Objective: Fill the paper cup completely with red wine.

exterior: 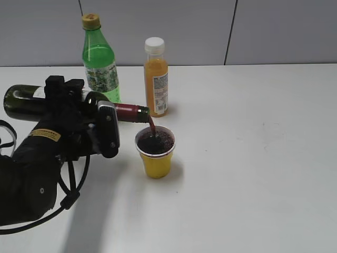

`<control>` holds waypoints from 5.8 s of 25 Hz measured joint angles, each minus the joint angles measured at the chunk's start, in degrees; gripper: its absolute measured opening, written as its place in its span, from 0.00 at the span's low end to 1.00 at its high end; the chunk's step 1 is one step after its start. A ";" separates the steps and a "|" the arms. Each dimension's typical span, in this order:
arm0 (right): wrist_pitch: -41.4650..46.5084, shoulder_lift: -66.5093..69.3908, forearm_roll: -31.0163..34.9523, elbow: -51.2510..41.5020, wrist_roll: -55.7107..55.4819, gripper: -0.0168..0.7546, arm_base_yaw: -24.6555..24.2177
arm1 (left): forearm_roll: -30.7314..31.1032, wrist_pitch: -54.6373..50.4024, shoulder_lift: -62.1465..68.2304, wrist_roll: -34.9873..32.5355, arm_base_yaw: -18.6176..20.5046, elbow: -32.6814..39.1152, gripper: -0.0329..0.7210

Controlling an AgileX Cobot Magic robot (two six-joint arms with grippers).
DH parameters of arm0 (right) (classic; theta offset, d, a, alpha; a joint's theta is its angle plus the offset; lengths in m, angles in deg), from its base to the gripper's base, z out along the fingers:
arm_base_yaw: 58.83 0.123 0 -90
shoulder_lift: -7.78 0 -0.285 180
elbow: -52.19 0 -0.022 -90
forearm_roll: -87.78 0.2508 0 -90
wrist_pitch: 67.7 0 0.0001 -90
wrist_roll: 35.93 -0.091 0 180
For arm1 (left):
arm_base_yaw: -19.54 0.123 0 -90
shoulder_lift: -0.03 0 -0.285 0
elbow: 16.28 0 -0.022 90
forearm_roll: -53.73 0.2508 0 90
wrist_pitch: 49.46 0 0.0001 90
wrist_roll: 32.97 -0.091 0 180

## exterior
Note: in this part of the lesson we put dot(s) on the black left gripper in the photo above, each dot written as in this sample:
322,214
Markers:
66,119

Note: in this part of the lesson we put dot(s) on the dark red wine bottle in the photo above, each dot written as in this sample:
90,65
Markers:
27,102

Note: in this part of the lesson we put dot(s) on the yellow paper cup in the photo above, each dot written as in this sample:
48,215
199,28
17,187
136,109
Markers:
156,158

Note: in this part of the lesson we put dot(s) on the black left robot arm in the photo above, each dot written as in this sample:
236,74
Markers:
31,175

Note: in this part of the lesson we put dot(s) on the green plastic soda bottle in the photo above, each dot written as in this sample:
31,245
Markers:
99,60

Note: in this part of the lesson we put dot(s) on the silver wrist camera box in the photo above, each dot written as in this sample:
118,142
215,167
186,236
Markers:
107,129

